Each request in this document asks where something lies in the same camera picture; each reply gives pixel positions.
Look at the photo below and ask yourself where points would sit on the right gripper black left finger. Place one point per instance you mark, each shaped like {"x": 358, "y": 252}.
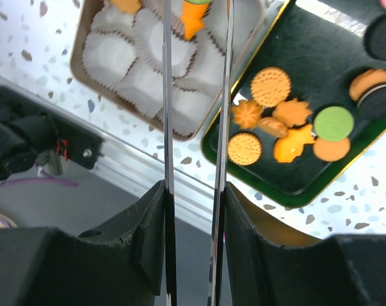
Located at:
{"x": 119, "y": 262}

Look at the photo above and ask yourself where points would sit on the orange flower swirl cookie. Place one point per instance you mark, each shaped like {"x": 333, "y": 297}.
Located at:
{"x": 247, "y": 113}

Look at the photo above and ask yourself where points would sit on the green round cookie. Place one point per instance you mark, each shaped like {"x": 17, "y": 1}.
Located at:
{"x": 333, "y": 123}
{"x": 198, "y": 2}

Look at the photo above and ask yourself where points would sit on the green round cookie top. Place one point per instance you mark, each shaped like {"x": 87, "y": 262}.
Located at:
{"x": 198, "y": 2}

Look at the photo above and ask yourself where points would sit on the orange round dotted cookie lower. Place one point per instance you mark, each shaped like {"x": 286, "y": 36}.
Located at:
{"x": 244, "y": 149}

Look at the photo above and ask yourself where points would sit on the black round sandwich cookie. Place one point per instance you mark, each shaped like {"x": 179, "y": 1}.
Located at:
{"x": 375, "y": 39}

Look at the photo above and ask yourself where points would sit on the orange fish cookie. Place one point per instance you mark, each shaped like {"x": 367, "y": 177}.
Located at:
{"x": 191, "y": 18}
{"x": 288, "y": 148}

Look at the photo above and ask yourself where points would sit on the orange round dotted cookie upper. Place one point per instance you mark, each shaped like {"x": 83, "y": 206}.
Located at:
{"x": 270, "y": 86}

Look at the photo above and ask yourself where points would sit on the orange plain round cookie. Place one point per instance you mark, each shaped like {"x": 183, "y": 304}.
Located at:
{"x": 331, "y": 151}

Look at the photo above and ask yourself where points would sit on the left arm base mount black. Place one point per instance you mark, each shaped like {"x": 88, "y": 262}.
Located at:
{"x": 28, "y": 129}

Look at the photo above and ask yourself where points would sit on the brown cookie tin with liners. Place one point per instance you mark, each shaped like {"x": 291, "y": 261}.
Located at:
{"x": 119, "y": 56}

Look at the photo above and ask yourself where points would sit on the aluminium front rail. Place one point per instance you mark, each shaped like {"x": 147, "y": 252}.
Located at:
{"x": 127, "y": 156}

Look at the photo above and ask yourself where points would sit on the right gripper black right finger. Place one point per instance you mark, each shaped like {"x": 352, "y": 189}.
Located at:
{"x": 271, "y": 263}

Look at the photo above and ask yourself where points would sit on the orange fish cookie lower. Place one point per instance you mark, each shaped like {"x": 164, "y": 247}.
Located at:
{"x": 288, "y": 148}

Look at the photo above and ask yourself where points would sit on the orange round dotted cookie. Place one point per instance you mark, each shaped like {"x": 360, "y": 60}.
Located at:
{"x": 270, "y": 86}
{"x": 244, "y": 149}

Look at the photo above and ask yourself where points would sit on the metal tongs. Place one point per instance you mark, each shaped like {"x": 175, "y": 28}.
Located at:
{"x": 195, "y": 193}

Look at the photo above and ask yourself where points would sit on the green round cookie lower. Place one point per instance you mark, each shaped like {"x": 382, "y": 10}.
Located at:
{"x": 333, "y": 123}

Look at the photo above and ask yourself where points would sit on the orange sandwich cookie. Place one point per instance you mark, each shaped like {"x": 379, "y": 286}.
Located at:
{"x": 366, "y": 80}

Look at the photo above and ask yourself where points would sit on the orange maple leaf cookie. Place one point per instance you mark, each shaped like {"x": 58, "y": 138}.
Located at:
{"x": 292, "y": 113}

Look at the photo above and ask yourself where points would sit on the black green tray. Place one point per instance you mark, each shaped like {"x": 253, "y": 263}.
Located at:
{"x": 320, "y": 44}

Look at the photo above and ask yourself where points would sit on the orange fish cookie top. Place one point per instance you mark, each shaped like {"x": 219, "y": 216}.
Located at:
{"x": 191, "y": 18}

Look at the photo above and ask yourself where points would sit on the black sandwich cookie right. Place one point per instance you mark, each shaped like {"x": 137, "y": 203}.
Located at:
{"x": 372, "y": 104}

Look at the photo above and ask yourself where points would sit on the brown shell cookie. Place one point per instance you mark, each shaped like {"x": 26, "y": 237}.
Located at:
{"x": 273, "y": 127}

